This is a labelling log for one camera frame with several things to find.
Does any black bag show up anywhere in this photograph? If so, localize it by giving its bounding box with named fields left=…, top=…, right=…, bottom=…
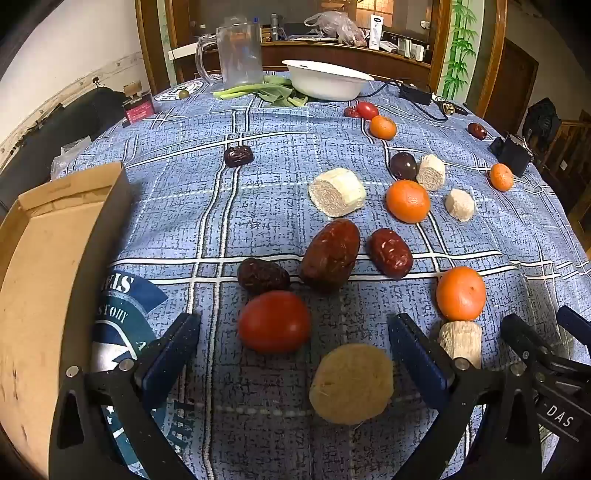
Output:
left=525, top=97, right=563, bottom=147

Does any dark perfume bottle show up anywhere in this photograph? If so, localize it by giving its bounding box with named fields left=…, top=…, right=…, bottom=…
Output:
left=121, top=81, right=154, bottom=125

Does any wooden chair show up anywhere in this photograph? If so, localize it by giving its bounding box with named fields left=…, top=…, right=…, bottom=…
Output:
left=536, top=117, right=591, bottom=197

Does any clear plastic pitcher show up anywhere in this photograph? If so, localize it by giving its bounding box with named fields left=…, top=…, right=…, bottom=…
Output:
left=195, top=16, right=264, bottom=88

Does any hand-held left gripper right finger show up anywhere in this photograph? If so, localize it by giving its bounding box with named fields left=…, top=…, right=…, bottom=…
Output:
left=387, top=313, right=555, bottom=480

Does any black leather sofa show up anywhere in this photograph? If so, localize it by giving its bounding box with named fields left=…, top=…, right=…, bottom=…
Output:
left=0, top=85, right=127, bottom=210

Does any dark purple plum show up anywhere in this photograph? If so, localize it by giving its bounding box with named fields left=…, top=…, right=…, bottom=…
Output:
left=390, top=152, right=419, bottom=181

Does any white bowl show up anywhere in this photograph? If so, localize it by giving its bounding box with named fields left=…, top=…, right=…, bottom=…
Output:
left=281, top=59, right=375, bottom=100

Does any blue plaid tablecloth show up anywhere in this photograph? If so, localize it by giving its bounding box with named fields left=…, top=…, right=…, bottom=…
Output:
left=51, top=69, right=591, bottom=480

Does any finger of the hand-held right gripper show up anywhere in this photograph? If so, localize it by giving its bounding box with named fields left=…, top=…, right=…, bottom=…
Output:
left=556, top=305, right=591, bottom=348
left=501, top=313, right=556, bottom=371

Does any large red tomato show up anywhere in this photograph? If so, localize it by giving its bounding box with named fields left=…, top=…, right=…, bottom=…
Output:
left=237, top=291, right=312, bottom=354

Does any wooden counter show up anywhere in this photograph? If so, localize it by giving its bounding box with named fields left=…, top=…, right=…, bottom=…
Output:
left=166, top=32, right=437, bottom=90

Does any black power adapter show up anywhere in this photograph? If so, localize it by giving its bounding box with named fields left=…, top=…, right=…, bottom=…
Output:
left=399, top=83, right=433, bottom=104

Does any white tube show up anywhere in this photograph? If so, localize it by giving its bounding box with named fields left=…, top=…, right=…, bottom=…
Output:
left=368, top=14, right=385, bottom=51

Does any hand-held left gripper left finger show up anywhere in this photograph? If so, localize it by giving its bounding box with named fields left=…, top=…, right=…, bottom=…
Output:
left=48, top=312, right=201, bottom=480

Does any small white carton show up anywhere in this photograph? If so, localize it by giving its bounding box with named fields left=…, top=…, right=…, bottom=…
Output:
left=397, top=38, right=426, bottom=62

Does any large red jujube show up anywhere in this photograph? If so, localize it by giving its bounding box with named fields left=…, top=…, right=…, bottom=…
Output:
left=299, top=219, right=361, bottom=293

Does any orange tangerine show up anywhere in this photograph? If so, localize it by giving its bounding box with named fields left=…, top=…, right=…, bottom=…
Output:
left=386, top=179, right=431, bottom=224
left=489, top=163, right=515, bottom=192
left=370, top=115, right=398, bottom=140
left=436, top=266, right=487, bottom=322

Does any green leafy vegetable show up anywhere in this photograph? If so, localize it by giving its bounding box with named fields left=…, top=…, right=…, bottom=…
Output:
left=213, top=76, right=309, bottom=108

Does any brown cardboard box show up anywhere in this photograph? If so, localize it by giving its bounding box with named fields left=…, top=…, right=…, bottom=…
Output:
left=0, top=161, right=134, bottom=480

